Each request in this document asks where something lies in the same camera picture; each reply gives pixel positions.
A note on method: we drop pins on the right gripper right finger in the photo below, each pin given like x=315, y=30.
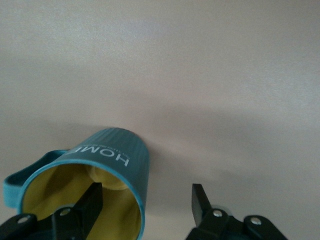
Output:
x=202, y=207

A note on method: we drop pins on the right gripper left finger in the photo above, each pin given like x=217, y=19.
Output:
x=85, y=212

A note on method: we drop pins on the teal mug yellow inside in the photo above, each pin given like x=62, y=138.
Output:
x=120, y=150

